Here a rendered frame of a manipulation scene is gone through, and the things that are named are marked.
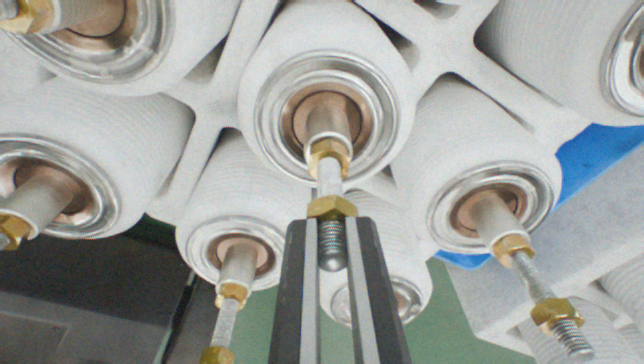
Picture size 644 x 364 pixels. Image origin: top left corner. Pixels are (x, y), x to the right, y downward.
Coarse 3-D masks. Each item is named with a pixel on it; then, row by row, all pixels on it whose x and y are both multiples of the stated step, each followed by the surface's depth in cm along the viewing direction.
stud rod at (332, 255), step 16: (320, 160) 13; (336, 160) 13; (320, 176) 12; (336, 176) 12; (320, 192) 12; (336, 192) 11; (320, 224) 10; (336, 224) 10; (320, 240) 10; (336, 240) 9; (320, 256) 9; (336, 256) 9
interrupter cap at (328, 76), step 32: (288, 64) 14; (320, 64) 15; (352, 64) 15; (288, 96) 15; (320, 96) 16; (352, 96) 16; (384, 96) 15; (256, 128) 16; (288, 128) 17; (352, 128) 17; (384, 128) 17; (288, 160) 18; (352, 160) 18
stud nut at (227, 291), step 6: (222, 288) 19; (228, 288) 19; (234, 288) 19; (240, 288) 20; (222, 294) 19; (228, 294) 19; (234, 294) 19; (240, 294) 19; (246, 294) 20; (216, 300) 19; (222, 300) 19; (240, 300) 19; (240, 306) 20
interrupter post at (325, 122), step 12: (324, 108) 16; (336, 108) 16; (312, 120) 15; (324, 120) 15; (336, 120) 15; (312, 132) 14; (324, 132) 14; (336, 132) 14; (348, 132) 15; (312, 144) 14; (348, 144) 14
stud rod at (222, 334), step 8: (224, 304) 19; (232, 304) 19; (224, 312) 18; (232, 312) 19; (224, 320) 18; (232, 320) 18; (216, 328) 18; (224, 328) 18; (232, 328) 18; (216, 336) 17; (224, 336) 17; (216, 344) 17; (224, 344) 17
